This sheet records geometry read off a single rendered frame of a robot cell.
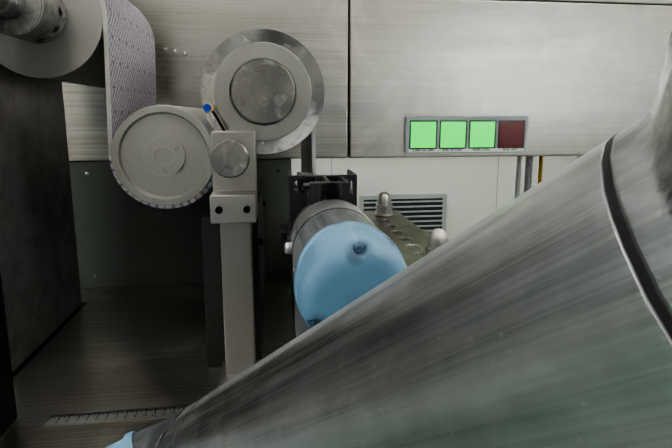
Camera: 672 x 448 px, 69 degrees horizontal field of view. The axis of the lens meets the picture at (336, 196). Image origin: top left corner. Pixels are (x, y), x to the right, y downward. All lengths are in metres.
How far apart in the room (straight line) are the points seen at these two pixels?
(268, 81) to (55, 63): 0.24
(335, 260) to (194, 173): 0.35
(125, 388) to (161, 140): 0.30
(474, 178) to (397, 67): 2.66
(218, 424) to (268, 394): 0.04
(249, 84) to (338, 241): 0.32
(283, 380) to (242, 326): 0.46
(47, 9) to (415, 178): 3.00
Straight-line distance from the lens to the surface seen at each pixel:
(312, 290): 0.30
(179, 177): 0.63
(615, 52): 1.17
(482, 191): 3.62
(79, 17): 0.66
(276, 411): 0.17
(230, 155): 0.53
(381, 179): 3.38
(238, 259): 0.59
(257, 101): 0.59
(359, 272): 0.30
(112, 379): 0.71
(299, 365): 0.16
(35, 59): 0.67
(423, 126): 0.97
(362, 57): 0.96
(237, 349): 0.63
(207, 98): 0.62
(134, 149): 0.64
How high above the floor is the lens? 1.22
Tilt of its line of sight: 9 degrees down
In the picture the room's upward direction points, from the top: straight up
